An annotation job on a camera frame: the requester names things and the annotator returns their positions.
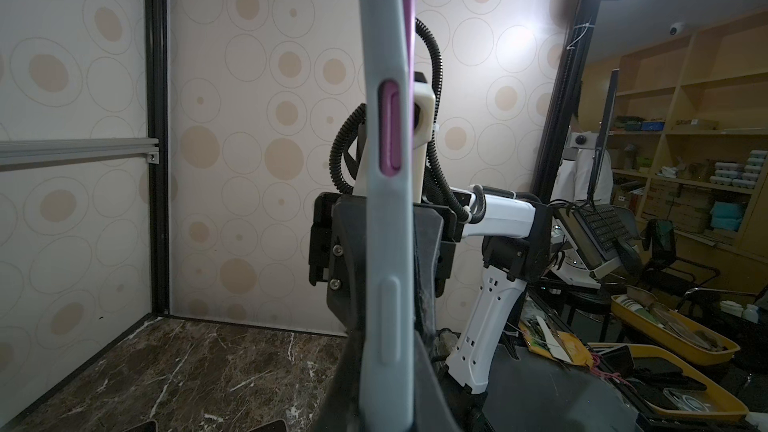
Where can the diagonal aluminium rail left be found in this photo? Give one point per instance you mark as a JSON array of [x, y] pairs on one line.
[[38, 153]]

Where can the black frame post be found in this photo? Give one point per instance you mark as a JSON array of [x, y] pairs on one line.
[[564, 102], [157, 57]]

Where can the light blue phone case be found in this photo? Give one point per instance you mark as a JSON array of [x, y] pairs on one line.
[[386, 389]]

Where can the yellow tray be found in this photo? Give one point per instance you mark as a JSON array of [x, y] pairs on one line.
[[641, 311]]

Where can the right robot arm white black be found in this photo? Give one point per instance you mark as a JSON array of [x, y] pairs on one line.
[[516, 241]]

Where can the purple smartphone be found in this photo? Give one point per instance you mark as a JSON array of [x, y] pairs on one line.
[[396, 109]]

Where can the wooden shelving unit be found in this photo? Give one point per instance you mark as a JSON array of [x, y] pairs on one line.
[[688, 136]]

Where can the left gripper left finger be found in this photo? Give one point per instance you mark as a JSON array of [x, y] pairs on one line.
[[340, 410]]

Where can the black frame post left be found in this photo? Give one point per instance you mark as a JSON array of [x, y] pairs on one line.
[[157, 57]]

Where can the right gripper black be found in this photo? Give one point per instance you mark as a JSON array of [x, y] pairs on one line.
[[337, 256]]

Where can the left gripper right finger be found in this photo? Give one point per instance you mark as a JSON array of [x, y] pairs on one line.
[[431, 411]]

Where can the black keyboard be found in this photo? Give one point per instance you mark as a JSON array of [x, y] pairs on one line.
[[603, 226]]

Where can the black frame post right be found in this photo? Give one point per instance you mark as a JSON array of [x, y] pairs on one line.
[[564, 102]]

